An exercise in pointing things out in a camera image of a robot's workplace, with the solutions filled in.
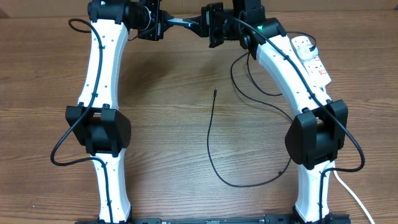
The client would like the Samsung Galaxy smartphone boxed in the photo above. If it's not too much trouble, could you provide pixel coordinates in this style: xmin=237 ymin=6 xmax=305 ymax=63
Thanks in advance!
xmin=167 ymin=17 xmax=198 ymax=29

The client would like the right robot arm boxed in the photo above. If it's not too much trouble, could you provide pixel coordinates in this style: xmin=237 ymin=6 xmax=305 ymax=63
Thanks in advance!
xmin=193 ymin=1 xmax=349 ymax=223

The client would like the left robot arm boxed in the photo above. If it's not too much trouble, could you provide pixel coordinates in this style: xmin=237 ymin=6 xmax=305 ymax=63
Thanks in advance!
xmin=65 ymin=0 xmax=163 ymax=223

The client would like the white charger plug adapter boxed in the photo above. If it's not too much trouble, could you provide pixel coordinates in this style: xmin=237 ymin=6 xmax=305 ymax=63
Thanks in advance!
xmin=296 ymin=45 xmax=318 ymax=63

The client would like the white power strip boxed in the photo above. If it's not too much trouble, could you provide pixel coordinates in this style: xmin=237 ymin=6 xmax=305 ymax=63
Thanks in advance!
xmin=290 ymin=35 xmax=331 ymax=92

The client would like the white power strip cord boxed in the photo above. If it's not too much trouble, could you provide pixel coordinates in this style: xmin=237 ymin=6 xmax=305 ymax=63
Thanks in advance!
xmin=322 ymin=86 xmax=376 ymax=224

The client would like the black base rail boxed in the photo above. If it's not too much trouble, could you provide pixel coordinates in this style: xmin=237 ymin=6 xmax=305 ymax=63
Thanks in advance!
xmin=75 ymin=215 xmax=351 ymax=224

